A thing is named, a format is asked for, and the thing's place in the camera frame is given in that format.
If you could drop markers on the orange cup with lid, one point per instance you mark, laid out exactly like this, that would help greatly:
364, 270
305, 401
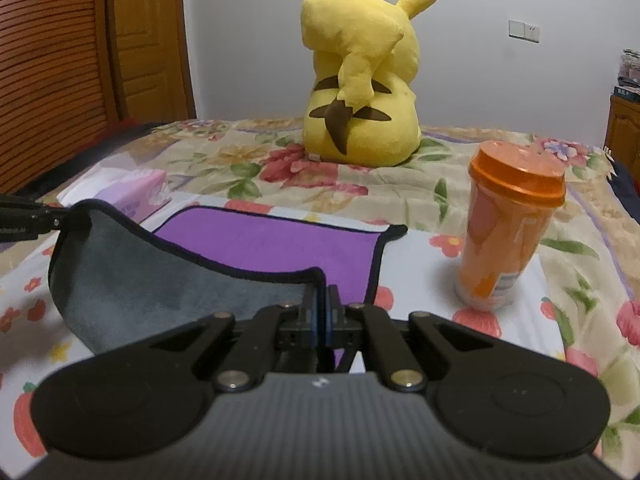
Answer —
500, 240

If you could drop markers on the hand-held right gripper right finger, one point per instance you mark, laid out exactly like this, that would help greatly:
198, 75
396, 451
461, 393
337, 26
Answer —
331, 317

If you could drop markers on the purple and grey towel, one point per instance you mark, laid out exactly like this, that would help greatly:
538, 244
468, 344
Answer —
260, 247

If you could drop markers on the yellow plush toy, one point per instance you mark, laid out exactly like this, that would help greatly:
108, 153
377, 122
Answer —
360, 85

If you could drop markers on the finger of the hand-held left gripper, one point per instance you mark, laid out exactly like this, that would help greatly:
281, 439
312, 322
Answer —
30, 220

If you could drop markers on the wooden cabinet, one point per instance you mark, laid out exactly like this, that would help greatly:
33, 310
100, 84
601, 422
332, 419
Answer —
624, 127

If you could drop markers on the wooden door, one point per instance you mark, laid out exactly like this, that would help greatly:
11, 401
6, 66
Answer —
150, 40

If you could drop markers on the wooden slatted headboard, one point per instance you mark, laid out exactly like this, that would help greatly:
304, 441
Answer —
45, 70

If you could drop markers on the white wall socket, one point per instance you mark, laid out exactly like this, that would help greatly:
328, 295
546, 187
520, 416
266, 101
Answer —
524, 30

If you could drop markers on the pink tissue pack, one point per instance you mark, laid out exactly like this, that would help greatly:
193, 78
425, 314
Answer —
127, 192

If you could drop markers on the dark cloth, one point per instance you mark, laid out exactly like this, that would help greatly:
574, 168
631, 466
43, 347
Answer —
627, 185

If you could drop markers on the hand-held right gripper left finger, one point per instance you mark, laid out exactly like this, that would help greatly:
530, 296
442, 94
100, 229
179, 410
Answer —
311, 317

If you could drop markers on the floral bedsheet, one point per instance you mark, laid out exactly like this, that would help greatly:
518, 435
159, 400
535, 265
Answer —
320, 185

